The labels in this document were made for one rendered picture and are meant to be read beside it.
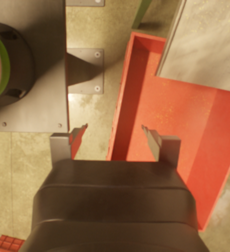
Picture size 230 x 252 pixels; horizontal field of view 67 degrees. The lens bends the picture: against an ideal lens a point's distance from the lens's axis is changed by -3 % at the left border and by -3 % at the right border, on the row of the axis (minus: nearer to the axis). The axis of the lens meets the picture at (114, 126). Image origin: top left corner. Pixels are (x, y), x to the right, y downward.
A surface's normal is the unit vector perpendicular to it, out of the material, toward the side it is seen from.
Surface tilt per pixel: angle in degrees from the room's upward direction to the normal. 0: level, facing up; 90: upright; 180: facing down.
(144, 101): 0
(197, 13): 30
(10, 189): 0
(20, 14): 0
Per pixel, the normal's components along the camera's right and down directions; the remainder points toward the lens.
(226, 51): -0.08, 0.72
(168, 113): 0.00, 0.28
